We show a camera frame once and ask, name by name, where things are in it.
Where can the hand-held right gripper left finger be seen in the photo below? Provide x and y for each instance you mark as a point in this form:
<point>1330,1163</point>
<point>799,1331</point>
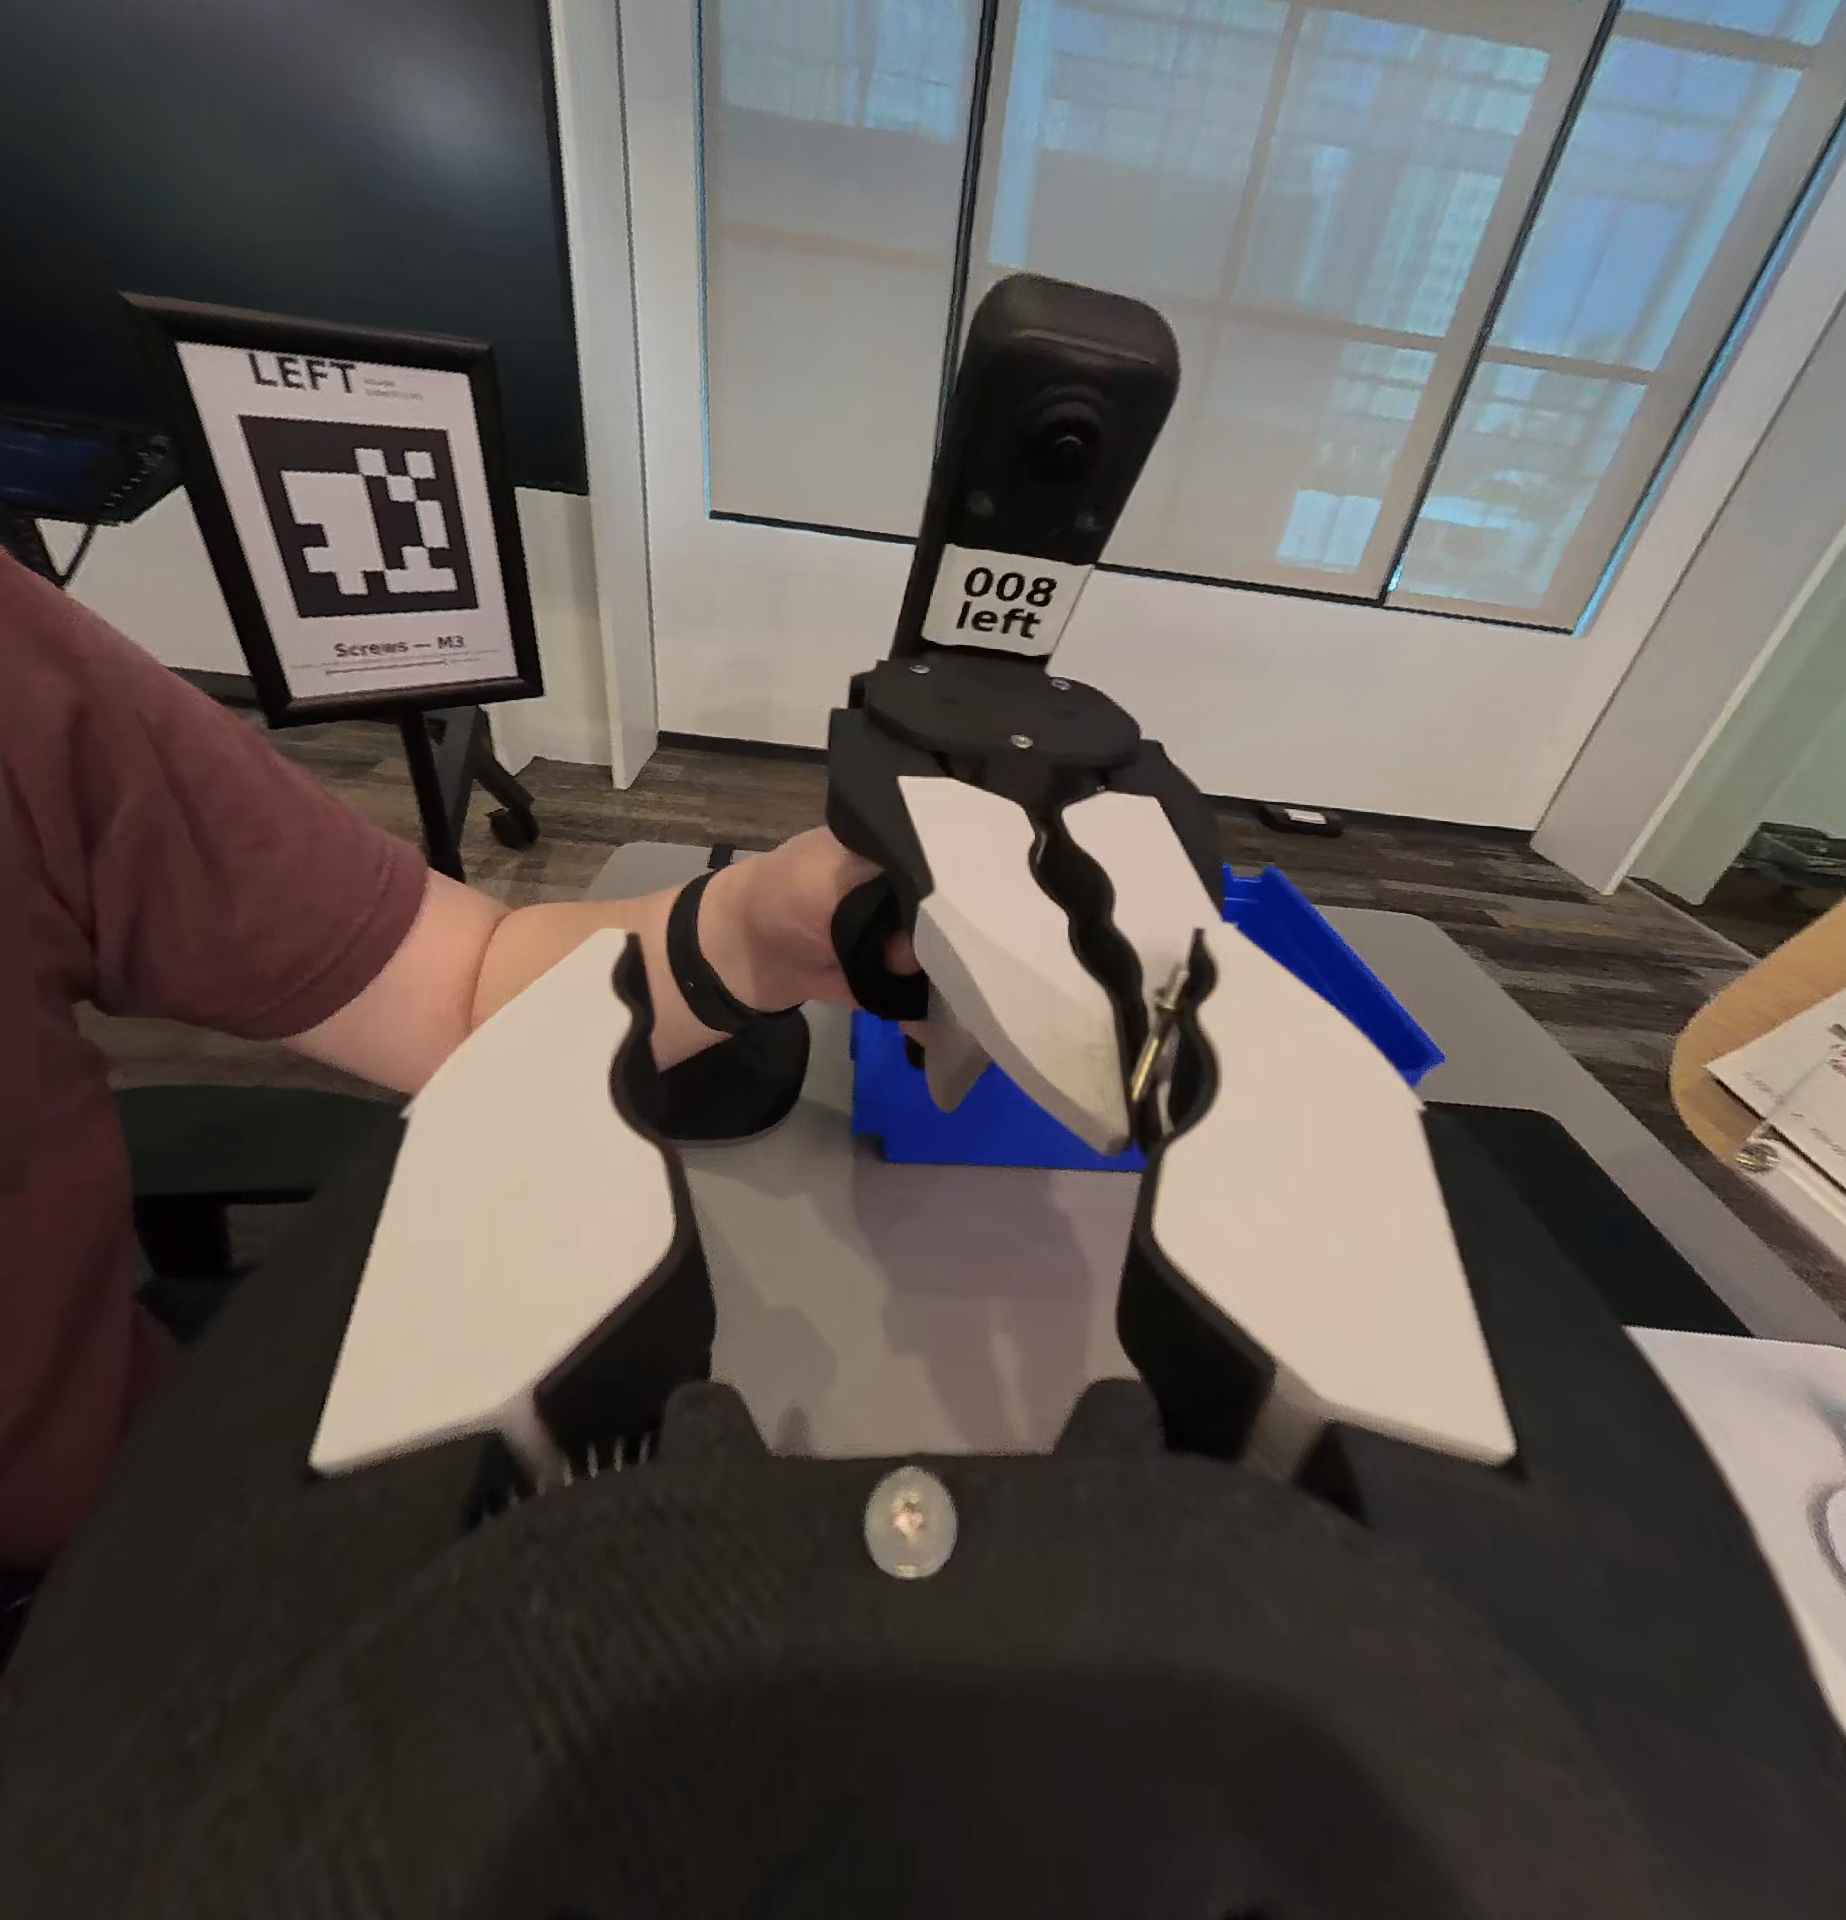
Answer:
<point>518,1200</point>

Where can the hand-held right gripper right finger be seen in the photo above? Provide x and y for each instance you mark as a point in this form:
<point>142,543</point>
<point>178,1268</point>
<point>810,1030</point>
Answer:
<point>1312,1230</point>

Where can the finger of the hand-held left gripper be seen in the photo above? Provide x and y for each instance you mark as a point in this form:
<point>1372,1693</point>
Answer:
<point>1000,946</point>
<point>1149,888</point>

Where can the long steel bolt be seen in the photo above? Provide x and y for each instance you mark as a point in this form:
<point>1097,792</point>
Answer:
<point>1153,1052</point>

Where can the person's left forearm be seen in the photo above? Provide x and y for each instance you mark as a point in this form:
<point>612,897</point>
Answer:
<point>547,961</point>

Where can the person's left hand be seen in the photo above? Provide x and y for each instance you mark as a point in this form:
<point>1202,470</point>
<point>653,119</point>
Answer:
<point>780,930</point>

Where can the black floor outlet box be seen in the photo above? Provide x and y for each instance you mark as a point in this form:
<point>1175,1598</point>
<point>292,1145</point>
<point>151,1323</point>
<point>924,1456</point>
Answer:
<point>1302,818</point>

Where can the black wrist band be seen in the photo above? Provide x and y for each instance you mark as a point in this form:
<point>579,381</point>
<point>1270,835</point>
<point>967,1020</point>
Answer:
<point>699,961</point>

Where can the dark desk pad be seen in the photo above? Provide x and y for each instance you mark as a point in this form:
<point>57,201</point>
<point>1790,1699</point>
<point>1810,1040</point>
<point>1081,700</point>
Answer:
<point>1614,1217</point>

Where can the white framed window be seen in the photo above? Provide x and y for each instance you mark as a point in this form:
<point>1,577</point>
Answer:
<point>1312,225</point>

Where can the black sign stand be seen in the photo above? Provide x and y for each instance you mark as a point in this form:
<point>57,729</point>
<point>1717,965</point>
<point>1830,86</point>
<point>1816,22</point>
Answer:
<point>449,781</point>

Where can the papers on wooden table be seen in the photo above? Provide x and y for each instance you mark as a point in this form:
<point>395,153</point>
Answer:
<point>1810,1081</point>

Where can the framed marker sign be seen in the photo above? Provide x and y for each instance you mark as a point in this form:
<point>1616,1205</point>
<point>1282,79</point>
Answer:
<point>369,511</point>

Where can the black laptop stand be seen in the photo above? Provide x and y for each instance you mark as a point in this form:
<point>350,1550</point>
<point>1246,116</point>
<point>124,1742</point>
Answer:
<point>43,546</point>

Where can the open laptop with blue screen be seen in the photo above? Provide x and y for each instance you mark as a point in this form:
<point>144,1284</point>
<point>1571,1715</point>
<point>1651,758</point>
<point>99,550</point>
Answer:
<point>54,467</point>

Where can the black chair frame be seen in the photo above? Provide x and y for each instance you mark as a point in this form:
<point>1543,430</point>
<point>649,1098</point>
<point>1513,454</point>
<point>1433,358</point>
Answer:
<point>232,1140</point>

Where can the large black wall display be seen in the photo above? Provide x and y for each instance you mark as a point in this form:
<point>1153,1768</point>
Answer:
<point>264,150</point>

